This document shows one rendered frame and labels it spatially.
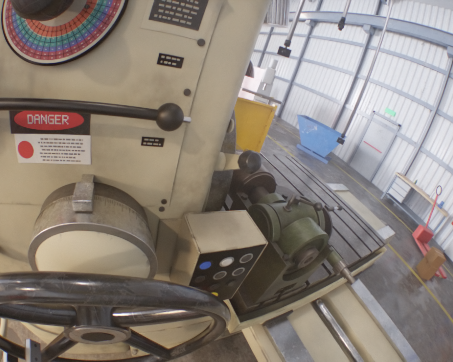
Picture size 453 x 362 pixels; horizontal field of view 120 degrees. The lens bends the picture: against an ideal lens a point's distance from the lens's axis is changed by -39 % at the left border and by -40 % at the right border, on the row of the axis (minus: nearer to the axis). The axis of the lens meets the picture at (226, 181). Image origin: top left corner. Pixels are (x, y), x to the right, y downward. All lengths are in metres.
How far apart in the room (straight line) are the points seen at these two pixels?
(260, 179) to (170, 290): 0.67
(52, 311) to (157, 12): 0.38
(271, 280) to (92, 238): 0.50
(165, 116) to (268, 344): 0.99
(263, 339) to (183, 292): 0.90
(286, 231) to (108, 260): 0.47
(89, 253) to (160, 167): 0.18
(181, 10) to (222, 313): 0.37
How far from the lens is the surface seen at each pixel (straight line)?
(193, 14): 0.32
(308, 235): 0.62
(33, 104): 0.28
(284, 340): 1.07
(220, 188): 0.57
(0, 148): 0.40
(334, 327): 1.34
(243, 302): 0.75
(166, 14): 0.31
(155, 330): 1.21
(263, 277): 0.68
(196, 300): 0.20
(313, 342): 1.20
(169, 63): 0.31
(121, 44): 0.30
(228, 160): 0.43
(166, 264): 0.56
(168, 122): 0.26
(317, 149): 6.57
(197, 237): 0.39
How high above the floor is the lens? 1.62
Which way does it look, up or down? 29 degrees down
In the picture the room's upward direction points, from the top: 20 degrees clockwise
